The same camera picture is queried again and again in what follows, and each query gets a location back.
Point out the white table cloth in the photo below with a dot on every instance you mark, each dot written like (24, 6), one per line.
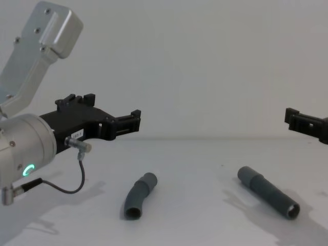
(192, 159)

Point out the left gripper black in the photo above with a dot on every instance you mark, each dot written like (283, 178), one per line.
(77, 118)

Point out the straight grey plastic tube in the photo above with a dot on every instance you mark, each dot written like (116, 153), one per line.
(269, 191)

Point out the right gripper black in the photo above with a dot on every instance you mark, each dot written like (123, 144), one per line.
(325, 130)

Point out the curved grey plastic tube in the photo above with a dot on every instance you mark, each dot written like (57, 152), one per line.
(139, 192)

